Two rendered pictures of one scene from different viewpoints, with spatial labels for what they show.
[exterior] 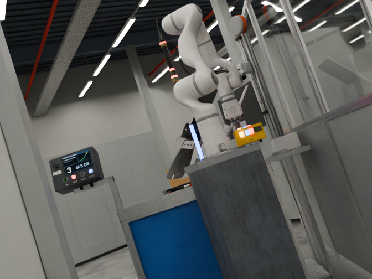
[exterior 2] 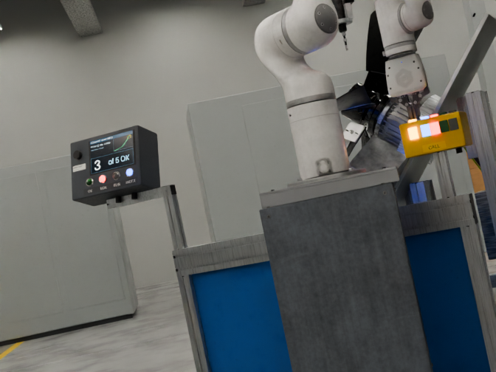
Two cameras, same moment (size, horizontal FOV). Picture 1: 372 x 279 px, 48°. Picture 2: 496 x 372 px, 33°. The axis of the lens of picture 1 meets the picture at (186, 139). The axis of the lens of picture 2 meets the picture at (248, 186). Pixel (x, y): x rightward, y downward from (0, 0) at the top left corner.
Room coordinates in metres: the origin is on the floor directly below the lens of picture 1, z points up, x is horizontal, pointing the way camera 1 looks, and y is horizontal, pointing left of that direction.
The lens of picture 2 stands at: (0.11, -0.77, 0.94)
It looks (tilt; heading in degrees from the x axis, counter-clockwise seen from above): 2 degrees up; 24
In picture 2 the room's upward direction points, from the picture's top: 12 degrees counter-clockwise
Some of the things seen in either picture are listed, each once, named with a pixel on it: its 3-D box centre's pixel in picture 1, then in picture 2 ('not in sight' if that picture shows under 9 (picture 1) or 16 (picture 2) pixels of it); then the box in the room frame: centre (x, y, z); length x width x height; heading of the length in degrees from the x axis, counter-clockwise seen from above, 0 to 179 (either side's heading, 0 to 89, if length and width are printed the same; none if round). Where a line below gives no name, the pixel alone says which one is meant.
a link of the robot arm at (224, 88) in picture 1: (223, 84); (395, 20); (2.34, -0.31, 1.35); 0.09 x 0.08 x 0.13; 64
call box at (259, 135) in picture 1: (249, 135); (436, 136); (2.34, -0.35, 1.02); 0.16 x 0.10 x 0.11; 89
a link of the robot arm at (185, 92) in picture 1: (195, 99); (292, 58); (2.05, -0.11, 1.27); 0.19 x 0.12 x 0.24; 62
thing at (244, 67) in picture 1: (243, 68); not in sight; (3.06, -0.58, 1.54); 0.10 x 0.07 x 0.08; 124
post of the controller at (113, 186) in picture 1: (115, 193); (174, 217); (2.36, 0.48, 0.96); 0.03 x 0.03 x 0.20; 89
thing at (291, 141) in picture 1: (285, 143); not in sight; (2.89, -0.64, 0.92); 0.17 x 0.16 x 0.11; 89
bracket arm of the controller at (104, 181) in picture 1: (94, 185); (140, 197); (2.36, 0.58, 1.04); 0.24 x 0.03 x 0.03; 89
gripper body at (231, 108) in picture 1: (231, 108); (405, 73); (2.35, -0.30, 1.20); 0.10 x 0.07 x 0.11; 89
